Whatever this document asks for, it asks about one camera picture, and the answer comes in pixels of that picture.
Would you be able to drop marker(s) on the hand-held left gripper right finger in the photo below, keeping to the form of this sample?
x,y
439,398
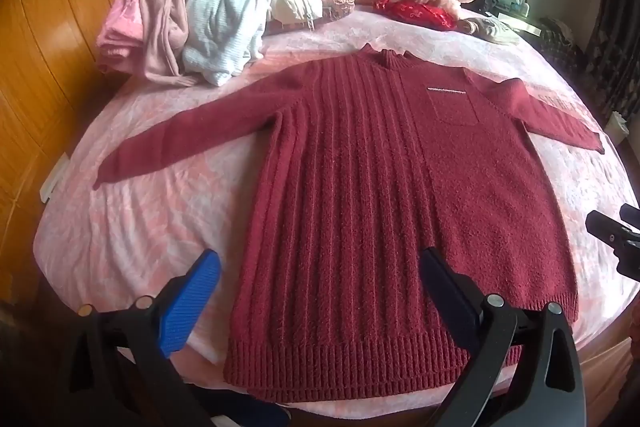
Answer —
x,y
441,287

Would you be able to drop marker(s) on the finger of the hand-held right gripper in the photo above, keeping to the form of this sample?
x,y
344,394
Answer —
x,y
607,232

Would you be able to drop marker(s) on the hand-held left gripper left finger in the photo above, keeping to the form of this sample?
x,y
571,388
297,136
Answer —
x,y
190,302

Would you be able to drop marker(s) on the dark red knit sweater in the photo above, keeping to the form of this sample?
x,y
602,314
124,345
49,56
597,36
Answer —
x,y
375,157

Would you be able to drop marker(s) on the pink printed blanket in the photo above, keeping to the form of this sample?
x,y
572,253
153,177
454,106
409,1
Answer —
x,y
150,232

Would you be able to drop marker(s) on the white box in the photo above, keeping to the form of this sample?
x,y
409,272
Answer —
x,y
616,128

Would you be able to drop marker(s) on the dark plaid cloth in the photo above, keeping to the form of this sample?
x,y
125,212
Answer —
x,y
560,42

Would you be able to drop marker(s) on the dark curtain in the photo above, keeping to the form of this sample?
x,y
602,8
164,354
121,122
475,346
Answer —
x,y
615,32

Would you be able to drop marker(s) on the beige cloth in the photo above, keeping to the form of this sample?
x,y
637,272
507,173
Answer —
x,y
492,29

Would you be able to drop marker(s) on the white bottle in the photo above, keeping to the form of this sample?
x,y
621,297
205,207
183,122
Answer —
x,y
521,5

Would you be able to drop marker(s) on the red patterned cloth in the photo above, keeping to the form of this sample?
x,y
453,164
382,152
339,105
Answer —
x,y
415,12

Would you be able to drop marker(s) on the light blue ribbed garment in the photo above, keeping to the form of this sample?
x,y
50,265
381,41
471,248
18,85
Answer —
x,y
225,7

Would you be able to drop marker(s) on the pink garment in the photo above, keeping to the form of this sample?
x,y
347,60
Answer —
x,y
150,7

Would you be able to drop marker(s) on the wooden wardrobe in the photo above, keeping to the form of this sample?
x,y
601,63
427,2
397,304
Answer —
x,y
40,32

